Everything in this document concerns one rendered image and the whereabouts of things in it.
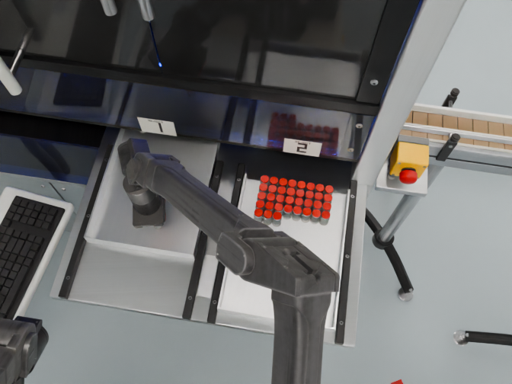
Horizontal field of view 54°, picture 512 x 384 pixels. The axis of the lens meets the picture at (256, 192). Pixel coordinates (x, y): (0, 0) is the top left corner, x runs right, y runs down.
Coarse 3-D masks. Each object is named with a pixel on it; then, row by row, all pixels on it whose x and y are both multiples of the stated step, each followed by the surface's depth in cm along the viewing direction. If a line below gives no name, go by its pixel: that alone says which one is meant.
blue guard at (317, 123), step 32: (0, 96) 117; (32, 96) 115; (64, 96) 112; (96, 96) 110; (128, 96) 108; (160, 96) 106; (192, 96) 104; (224, 96) 102; (192, 128) 116; (224, 128) 114; (256, 128) 111; (288, 128) 109; (320, 128) 107; (352, 128) 105
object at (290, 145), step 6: (288, 144) 115; (294, 144) 115; (312, 144) 113; (318, 144) 113; (288, 150) 118; (294, 150) 117; (300, 150) 117; (306, 150) 116; (312, 150) 116; (318, 150) 115; (318, 156) 118
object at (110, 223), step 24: (168, 144) 132; (192, 144) 132; (216, 144) 128; (120, 168) 128; (192, 168) 129; (120, 192) 126; (96, 216) 122; (120, 216) 123; (168, 216) 123; (96, 240) 118; (120, 240) 120; (144, 240) 120; (168, 240) 120; (192, 240) 120
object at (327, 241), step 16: (256, 192) 126; (240, 208) 123; (336, 208) 124; (272, 224) 122; (288, 224) 122; (304, 224) 122; (320, 224) 122; (336, 224) 122; (304, 240) 121; (320, 240) 121; (336, 240) 121; (320, 256) 119; (336, 256) 119; (224, 288) 115; (240, 288) 116; (256, 288) 116; (224, 304) 114; (240, 304) 114; (256, 304) 114; (272, 304) 114; (336, 304) 111; (272, 320) 112
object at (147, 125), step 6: (144, 120) 116; (150, 120) 115; (156, 120) 115; (162, 120) 115; (144, 126) 118; (150, 126) 118; (156, 126) 118; (162, 126) 117; (168, 126) 117; (150, 132) 120; (156, 132) 120; (168, 132) 119; (174, 132) 118
